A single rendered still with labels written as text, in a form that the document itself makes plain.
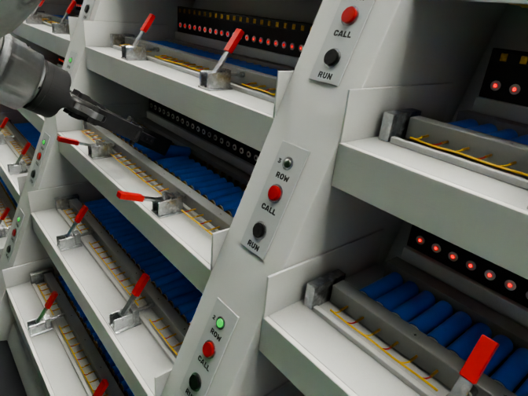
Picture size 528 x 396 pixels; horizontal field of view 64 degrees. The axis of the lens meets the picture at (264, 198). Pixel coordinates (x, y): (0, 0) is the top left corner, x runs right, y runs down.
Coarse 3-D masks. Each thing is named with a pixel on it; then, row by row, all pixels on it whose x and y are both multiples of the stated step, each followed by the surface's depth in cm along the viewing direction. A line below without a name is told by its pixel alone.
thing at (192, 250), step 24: (72, 120) 91; (168, 120) 92; (96, 168) 74; (120, 168) 75; (240, 168) 73; (144, 192) 67; (144, 216) 62; (168, 216) 60; (168, 240) 57; (192, 240) 55; (216, 240) 48; (192, 264) 52
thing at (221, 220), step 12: (96, 132) 87; (108, 132) 85; (120, 144) 79; (132, 156) 75; (144, 156) 75; (144, 168) 72; (156, 168) 70; (144, 180) 69; (156, 180) 69; (168, 180) 66; (180, 192) 63; (192, 192) 63; (192, 204) 61; (204, 204) 59; (204, 216) 59; (216, 216) 57; (228, 216) 57; (204, 228) 56; (216, 228) 56; (228, 228) 55
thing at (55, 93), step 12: (48, 72) 57; (60, 72) 59; (48, 84) 57; (60, 84) 59; (36, 96) 57; (48, 96) 58; (60, 96) 59; (72, 96) 60; (36, 108) 59; (48, 108) 59; (60, 108) 60; (72, 108) 60
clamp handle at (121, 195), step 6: (120, 192) 55; (126, 192) 56; (132, 192) 57; (162, 192) 60; (120, 198) 55; (126, 198) 56; (132, 198) 56; (138, 198) 57; (144, 198) 57; (150, 198) 58; (156, 198) 60
